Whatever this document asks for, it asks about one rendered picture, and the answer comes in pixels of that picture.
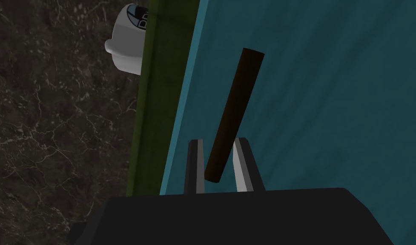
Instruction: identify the dark brown bar handle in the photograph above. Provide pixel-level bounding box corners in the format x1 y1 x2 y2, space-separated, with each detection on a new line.
204 47 265 184

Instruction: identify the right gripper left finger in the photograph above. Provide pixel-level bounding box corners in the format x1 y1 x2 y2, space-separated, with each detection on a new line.
184 139 206 195

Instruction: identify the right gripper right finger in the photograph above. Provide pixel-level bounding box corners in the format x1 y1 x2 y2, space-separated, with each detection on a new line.
232 137 266 193

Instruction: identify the teal door leaf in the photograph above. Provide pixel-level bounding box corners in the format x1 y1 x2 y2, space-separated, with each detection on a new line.
159 0 416 245

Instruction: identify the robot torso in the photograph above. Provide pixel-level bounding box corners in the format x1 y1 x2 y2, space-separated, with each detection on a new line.
104 3 149 76

